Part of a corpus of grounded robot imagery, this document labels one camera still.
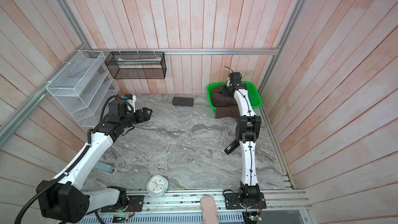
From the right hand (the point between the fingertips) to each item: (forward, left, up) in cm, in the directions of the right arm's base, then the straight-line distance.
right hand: (224, 89), depth 106 cm
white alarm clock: (-60, +38, -10) cm, 72 cm away
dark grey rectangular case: (-2, +30, -11) cm, 32 cm away
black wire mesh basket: (+10, +61, +13) cm, 63 cm away
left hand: (-30, +45, +10) cm, 55 cm away
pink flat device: (-70, +12, -11) cm, 71 cm away
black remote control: (-37, -3, -11) cm, 39 cm away
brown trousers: (-14, 0, -3) cm, 14 cm away
